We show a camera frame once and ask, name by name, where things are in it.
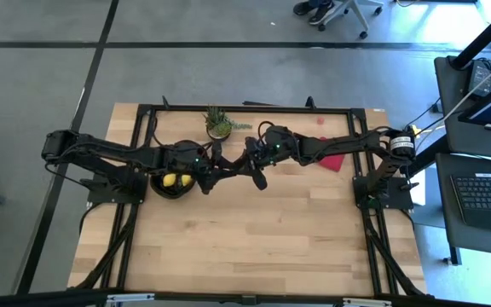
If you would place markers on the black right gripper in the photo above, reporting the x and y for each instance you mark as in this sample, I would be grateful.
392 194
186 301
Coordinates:
277 143

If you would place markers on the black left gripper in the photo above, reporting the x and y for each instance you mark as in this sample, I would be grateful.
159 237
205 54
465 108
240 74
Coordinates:
186 160

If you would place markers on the yellow toy lemon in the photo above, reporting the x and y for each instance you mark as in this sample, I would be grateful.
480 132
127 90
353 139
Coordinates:
186 179
169 179

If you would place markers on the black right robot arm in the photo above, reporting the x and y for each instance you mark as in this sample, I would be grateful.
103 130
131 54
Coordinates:
348 145

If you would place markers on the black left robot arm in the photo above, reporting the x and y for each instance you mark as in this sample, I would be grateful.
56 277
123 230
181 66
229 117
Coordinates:
100 149

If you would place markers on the potted green succulent plant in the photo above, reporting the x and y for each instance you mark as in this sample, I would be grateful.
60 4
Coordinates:
218 125

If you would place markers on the red cloth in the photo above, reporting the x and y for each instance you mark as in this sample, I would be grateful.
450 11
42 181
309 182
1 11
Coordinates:
333 163

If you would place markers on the pink toy raspberry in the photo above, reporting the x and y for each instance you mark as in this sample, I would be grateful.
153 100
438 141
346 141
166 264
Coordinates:
320 120

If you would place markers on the yellow power plug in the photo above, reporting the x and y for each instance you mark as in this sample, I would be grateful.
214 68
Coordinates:
414 128

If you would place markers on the white paper sheet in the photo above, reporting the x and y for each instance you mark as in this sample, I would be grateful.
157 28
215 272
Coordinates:
418 187

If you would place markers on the person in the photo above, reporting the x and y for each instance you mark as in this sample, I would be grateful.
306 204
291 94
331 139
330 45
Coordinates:
320 13

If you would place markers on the white office chair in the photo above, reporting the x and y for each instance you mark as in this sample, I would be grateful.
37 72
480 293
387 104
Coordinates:
353 8

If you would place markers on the black desk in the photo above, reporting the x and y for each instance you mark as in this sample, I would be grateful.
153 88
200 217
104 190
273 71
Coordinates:
450 106
450 239

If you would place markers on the black laptop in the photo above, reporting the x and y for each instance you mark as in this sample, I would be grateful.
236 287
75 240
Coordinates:
484 196

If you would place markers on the black power brick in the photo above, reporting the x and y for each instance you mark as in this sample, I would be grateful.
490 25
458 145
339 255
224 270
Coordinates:
480 77

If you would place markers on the black diagonal beam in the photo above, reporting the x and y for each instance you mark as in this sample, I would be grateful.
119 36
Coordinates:
484 36

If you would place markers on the black aluminium table frame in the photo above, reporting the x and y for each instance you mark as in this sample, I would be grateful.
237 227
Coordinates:
250 109

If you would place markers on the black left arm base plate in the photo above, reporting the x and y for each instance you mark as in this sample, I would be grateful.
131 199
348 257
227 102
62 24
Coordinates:
117 194

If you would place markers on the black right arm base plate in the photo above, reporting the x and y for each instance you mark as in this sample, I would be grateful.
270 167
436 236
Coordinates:
399 198

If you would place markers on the silver metal bracket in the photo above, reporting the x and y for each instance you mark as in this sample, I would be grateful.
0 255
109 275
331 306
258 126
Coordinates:
130 297
367 302

